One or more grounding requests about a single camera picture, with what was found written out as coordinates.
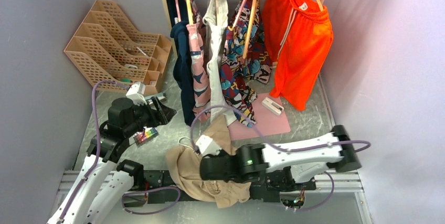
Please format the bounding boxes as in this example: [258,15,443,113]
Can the white shorts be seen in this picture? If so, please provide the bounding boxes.
[203,0,228,106]

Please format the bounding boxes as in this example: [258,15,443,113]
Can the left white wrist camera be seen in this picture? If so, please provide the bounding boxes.
[125,82,147,105]

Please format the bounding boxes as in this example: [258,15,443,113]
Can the pack of coloured markers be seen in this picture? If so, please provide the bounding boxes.
[132,127,158,146]

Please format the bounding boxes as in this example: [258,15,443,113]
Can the colourful cartoon print shorts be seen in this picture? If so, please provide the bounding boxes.
[220,0,272,127]

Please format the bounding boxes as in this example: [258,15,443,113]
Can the yellow hanger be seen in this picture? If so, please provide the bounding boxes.
[185,0,194,25]

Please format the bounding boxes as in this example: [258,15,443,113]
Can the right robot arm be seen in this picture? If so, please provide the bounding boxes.
[199,125,362,189]

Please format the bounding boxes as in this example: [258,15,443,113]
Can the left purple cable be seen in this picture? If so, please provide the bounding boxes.
[52,80,130,224]

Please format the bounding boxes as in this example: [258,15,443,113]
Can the grey stapler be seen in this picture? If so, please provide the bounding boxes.
[149,92,167,102]

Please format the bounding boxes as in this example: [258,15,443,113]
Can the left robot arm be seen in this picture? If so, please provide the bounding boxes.
[48,97,176,223]

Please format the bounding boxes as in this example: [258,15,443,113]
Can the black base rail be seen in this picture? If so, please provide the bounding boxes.
[133,167,316,204]

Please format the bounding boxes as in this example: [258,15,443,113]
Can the white stapler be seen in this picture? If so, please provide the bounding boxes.
[261,97,284,115]

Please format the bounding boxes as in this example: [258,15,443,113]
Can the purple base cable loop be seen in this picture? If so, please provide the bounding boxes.
[121,187,182,216]

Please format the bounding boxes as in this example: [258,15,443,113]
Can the navy blue shorts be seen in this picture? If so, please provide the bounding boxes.
[166,0,195,126]

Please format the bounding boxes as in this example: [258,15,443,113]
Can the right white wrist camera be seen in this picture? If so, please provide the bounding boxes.
[195,135,222,157]

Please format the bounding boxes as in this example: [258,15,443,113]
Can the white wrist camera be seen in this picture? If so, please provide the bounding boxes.
[195,135,222,157]
[125,82,147,105]

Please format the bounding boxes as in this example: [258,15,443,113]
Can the beige plastic file organizer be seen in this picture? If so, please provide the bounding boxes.
[64,0,173,95]

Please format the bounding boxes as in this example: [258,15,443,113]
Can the beige shorts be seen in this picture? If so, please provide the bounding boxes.
[165,115,251,208]

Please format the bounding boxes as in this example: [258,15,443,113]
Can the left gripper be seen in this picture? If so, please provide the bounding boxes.
[124,95,176,136]

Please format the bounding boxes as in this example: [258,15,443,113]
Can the orange shorts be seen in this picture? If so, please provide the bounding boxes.
[262,0,334,111]

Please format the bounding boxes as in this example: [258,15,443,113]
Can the pink patterned shorts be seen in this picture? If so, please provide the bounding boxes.
[186,0,211,121]

